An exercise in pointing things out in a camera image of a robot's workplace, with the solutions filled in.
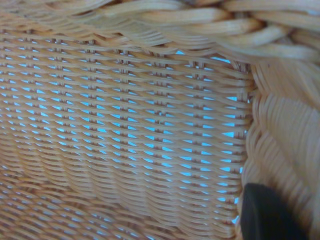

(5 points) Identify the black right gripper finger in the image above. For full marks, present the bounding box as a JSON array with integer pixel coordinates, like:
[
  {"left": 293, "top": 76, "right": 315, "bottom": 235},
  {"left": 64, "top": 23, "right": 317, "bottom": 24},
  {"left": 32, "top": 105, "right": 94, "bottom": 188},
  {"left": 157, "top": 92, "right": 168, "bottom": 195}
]
[{"left": 240, "top": 182, "right": 311, "bottom": 240}]

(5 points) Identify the orange wicker basket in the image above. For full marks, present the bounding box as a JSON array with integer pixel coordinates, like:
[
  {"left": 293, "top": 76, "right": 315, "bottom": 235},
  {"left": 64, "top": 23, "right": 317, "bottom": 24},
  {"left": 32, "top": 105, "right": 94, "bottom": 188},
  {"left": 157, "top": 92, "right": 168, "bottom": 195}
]
[{"left": 0, "top": 0, "right": 320, "bottom": 240}]

